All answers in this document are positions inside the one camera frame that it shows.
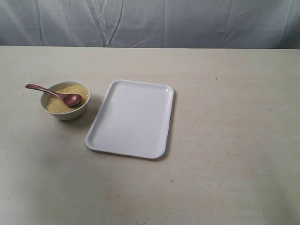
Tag brown wooden spoon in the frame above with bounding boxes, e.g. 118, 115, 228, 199
25, 84, 83, 107

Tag yellow millet grains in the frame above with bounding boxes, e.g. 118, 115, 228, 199
46, 85, 89, 113

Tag white rectangular plastic tray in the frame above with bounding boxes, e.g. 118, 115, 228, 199
85, 80, 174, 159

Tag grey fabric backdrop curtain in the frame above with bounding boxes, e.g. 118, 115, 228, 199
0, 0, 300, 49

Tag white ceramic bowl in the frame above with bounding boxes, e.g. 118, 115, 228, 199
40, 81, 90, 120

